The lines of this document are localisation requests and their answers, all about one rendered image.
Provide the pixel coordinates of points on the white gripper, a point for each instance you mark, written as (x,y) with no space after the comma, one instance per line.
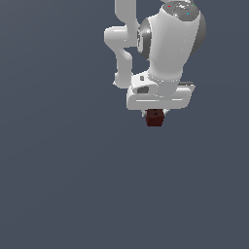
(155,100)

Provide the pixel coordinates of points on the dark red cube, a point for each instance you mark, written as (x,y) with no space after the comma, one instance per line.
(154,118)

